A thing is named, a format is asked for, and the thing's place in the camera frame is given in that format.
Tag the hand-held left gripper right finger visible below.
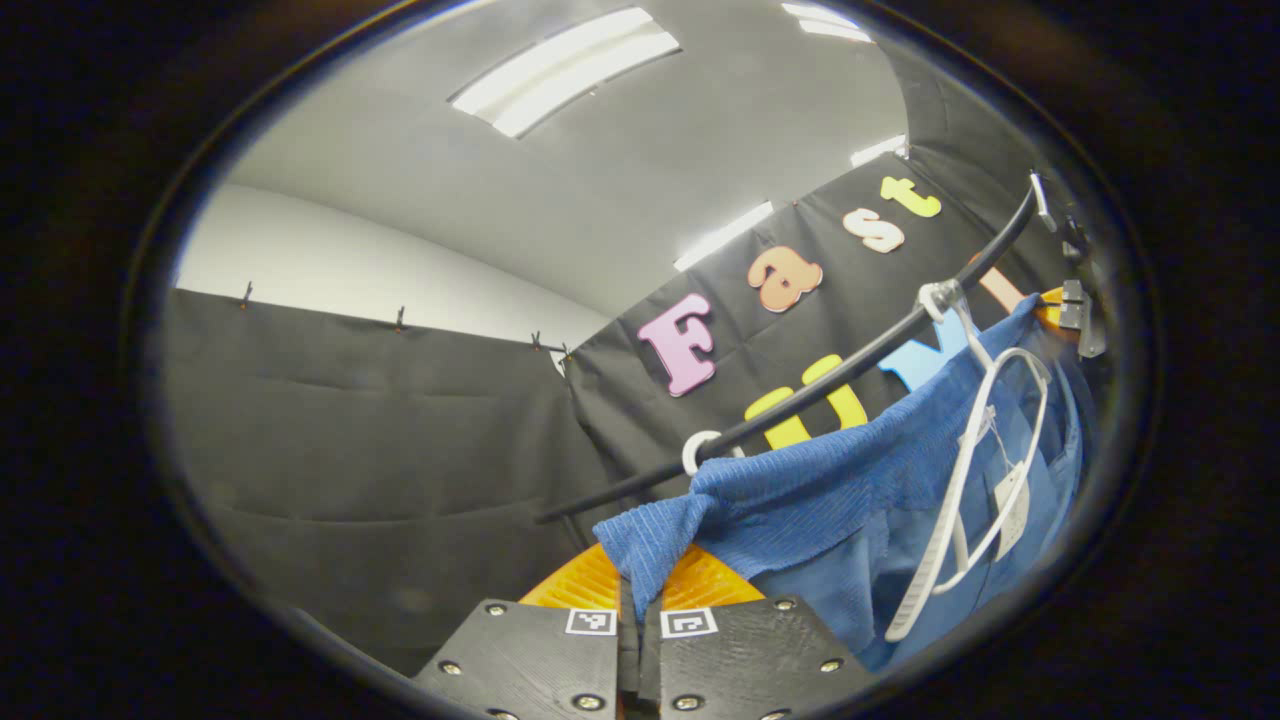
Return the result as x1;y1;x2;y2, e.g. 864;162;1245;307
640;546;882;720

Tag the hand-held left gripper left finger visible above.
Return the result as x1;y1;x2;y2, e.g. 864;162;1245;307
412;545;641;720

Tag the blue corduroy jacket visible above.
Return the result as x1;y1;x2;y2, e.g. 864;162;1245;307
592;295;1087;673

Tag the white hanger with arched shoulders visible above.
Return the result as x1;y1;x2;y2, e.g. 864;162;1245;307
681;429;727;477

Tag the black clothes rack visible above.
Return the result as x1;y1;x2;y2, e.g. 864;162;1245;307
535;170;1061;527

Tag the white hanger with cross bar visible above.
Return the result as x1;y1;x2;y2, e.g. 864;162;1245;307
884;280;1054;644

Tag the black backdrop cloth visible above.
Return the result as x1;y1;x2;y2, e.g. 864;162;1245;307
160;55;1113;677

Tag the large ceiling light panel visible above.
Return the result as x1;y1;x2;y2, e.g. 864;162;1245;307
449;7;682;140

